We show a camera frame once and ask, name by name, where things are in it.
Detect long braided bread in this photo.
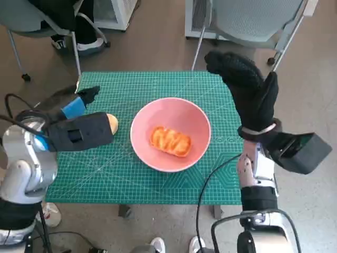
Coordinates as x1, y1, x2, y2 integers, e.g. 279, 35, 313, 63
150, 125, 192, 158

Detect looped black right arm cable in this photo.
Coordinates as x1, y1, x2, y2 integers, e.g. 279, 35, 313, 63
210, 208, 302, 253

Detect round bread bun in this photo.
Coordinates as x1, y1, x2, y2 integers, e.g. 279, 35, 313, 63
106, 113, 119, 134

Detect white appliance with grill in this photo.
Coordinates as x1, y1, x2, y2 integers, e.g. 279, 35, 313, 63
184, 0, 219, 41

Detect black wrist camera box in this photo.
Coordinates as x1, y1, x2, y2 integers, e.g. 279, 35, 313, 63
263, 131, 333, 175
47, 112, 115, 152

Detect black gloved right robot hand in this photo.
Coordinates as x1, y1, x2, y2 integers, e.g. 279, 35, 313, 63
204, 51, 279, 132

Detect green cutting mat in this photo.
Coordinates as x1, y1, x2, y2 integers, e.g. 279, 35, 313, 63
45, 70, 244, 206

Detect grey chair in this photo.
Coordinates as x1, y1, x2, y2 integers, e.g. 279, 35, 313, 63
0, 0, 110, 82
191, 0, 319, 73

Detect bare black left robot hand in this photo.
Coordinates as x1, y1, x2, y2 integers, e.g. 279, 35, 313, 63
60, 84, 101, 121

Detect white shoe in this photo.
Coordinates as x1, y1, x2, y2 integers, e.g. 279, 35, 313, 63
189, 236, 206, 253
150, 237, 166, 253

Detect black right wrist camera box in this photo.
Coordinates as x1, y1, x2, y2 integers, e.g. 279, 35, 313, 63
263, 131, 333, 175

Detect pink bowl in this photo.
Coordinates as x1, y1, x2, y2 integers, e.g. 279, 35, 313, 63
130, 98, 212, 173

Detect person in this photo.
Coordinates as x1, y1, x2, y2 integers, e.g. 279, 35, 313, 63
27, 0, 105, 57
36, 202, 62, 228

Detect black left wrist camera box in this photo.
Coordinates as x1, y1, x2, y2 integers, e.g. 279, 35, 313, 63
47, 112, 115, 152

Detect table leg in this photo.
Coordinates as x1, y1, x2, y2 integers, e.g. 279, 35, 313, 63
118, 205, 132, 218
210, 205, 224, 219

